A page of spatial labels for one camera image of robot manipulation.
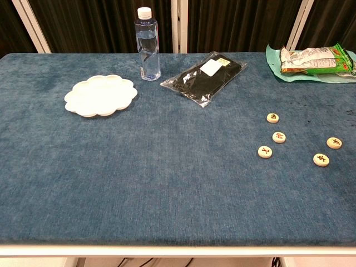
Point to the chess disc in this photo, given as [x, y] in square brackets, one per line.
[334, 143]
[321, 160]
[265, 152]

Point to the chess piece with boxy character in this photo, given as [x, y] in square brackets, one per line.
[273, 118]

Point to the blue velvet tablecloth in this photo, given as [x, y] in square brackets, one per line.
[167, 180]

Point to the black gloves in clear bag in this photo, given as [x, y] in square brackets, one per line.
[200, 83]

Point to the clear plastic water bottle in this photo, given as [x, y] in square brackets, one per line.
[147, 55]

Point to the white flower-shaped paint palette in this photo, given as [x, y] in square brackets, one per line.
[100, 96]

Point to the teal plastic pouch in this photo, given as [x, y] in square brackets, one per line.
[274, 71]

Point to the black pleated curtain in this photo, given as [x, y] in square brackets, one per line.
[97, 25]
[236, 25]
[333, 22]
[11, 30]

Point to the green and silver snack bag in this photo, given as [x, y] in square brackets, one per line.
[314, 61]

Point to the white frame post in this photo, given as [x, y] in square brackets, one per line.
[30, 25]
[179, 25]
[300, 25]

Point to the white table frame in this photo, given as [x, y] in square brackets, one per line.
[178, 251]

